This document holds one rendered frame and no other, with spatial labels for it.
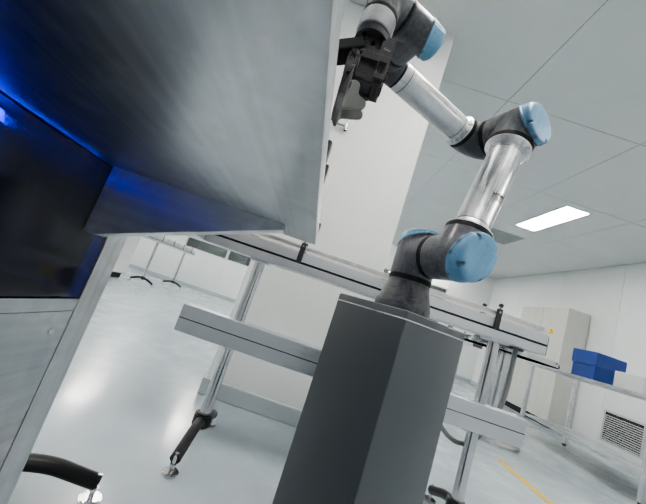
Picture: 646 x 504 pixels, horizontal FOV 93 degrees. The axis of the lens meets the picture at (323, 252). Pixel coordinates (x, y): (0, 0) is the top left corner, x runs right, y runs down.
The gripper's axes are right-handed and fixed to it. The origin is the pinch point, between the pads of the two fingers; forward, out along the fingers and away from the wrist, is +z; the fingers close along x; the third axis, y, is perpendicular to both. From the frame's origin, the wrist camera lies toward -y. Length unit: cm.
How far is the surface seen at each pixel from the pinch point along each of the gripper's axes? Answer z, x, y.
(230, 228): 27.6, -0.5, -10.8
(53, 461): 98, 37, -44
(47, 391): 68, 9, -36
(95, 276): 45, 8, -36
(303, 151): 23.6, -31.7, 2.7
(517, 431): 60, 84, 111
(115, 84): 23.6, -32.4, -13.8
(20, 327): 54, -4, -36
